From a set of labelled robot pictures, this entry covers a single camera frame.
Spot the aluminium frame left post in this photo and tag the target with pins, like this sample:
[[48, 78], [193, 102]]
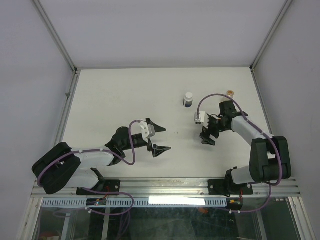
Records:
[[54, 34]]

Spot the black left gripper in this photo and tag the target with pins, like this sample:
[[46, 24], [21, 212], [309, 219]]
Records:
[[157, 149]]

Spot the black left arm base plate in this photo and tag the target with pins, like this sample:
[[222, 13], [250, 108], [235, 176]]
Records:
[[111, 187]]

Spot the aluminium frame post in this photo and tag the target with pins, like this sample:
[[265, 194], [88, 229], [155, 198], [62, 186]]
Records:
[[54, 34], [274, 27]]

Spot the clear glass pill vial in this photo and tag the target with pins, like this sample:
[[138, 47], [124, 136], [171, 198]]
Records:
[[230, 94]]

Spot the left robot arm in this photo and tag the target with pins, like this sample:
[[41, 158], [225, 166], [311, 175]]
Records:
[[64, 166]]

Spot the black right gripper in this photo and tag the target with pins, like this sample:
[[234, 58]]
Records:
[[205, 133]]

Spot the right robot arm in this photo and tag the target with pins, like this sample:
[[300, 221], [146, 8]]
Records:
[[269, 160]]

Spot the aluminium mounting rail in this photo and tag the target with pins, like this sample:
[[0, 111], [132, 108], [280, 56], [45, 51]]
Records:
[[185, 187]]

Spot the grey slotted cable duct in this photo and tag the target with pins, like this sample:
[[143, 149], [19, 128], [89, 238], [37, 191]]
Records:
[[138, 202]]

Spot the white pill bottle blue label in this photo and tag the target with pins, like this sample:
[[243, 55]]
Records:
[[188, 100]]

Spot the aluminium frame right post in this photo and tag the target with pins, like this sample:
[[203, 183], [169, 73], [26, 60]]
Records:
[[274, 27]]

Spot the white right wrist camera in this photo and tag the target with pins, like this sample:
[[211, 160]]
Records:
[[201, 118]]

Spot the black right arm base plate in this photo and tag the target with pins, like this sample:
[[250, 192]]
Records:
[[224, 188]]

